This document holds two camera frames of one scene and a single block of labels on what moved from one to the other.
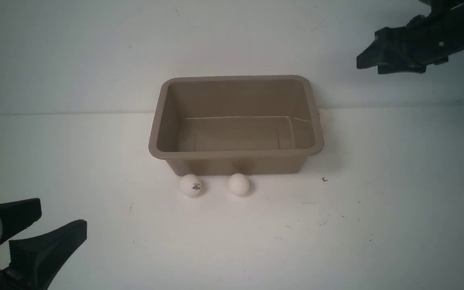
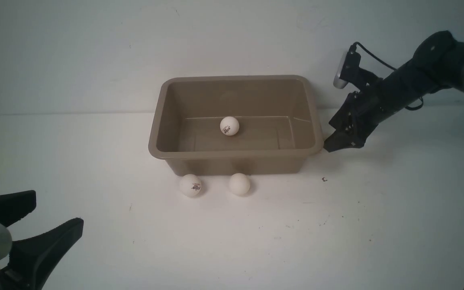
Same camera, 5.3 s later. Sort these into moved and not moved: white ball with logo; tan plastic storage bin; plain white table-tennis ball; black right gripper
Moved: black right gripper
Not moved: tan plastic storage bin; plain white table-tennis ball; white ball with logo
